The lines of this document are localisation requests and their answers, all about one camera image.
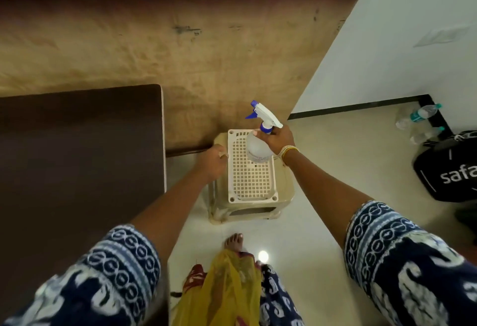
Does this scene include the person's right hand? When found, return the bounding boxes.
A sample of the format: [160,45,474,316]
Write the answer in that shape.
[253,124,296,156]

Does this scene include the person's left hand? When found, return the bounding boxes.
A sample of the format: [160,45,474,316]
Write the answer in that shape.
[193,144,229,183]

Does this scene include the clear spray bottle blue nozzle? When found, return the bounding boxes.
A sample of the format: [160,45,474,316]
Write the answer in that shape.
[245,100,284,164]

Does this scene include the beige plastic stool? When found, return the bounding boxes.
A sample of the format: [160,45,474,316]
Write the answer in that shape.
[207,129,295,225]

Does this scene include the person's right forearm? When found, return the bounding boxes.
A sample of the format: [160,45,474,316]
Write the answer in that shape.
[282,148,374,249]

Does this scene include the person's left forearm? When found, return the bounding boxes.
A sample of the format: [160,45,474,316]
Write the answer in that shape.
[130,171,209,263]

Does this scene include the yellow wrist bangle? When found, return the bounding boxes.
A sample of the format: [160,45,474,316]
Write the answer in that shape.
[278,145,300,163]

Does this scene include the person's foot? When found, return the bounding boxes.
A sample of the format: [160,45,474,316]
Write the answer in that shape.
[224,233,244,253]

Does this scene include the large brown wooden board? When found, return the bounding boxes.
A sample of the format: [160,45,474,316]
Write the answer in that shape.
[0,0,378,158]

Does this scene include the yellow scarf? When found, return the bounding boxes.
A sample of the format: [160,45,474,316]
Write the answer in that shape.
[172,249,262,326]

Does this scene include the dark brown table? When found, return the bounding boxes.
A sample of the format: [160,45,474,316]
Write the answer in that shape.
[0,84,167,326]

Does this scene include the clear water bottle green label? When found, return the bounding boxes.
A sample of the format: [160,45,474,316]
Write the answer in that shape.
[395,103,442,130]

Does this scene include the clear water bottle green cap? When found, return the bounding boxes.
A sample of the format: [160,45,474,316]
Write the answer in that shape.
[409,126,446,146]

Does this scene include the black bag white print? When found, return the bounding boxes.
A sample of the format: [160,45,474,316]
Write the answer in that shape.
[412,130,477,203]

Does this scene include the blue white patterned dress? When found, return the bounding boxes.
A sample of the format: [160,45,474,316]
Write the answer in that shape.
[0,200,477,326]

